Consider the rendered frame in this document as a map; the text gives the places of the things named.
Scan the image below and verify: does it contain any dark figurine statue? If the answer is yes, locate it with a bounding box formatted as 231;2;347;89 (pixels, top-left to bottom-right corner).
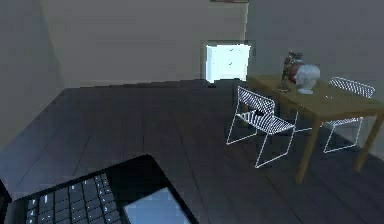
277;50;304;93

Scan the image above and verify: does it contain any black laptop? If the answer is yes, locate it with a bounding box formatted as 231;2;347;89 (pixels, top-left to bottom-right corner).
0;154;200;224

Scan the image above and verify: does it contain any wooden table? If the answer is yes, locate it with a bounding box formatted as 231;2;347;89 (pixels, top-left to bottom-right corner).
247;74;384;185

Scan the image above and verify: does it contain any white chest of drawers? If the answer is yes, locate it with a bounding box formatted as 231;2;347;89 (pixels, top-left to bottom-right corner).
205;44;252;84

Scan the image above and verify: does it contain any red round object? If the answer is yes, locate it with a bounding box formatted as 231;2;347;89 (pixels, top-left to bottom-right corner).
288;59;305;84

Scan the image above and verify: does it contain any white wire mesh chair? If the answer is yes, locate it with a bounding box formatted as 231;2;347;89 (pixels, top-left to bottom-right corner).
322;76;376;155
225;85;297;169

